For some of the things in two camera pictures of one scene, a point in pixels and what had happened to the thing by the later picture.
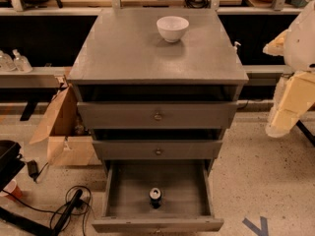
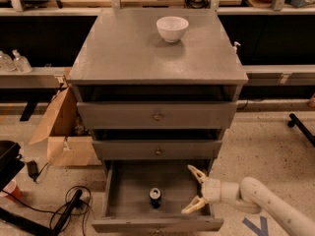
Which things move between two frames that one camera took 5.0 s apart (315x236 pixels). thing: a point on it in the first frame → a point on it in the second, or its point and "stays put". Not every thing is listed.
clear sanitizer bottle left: (6, 62) stays put
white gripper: (300, 49) → (212, 191)
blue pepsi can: (155, 196) stays put
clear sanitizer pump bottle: (21, 63) stays put
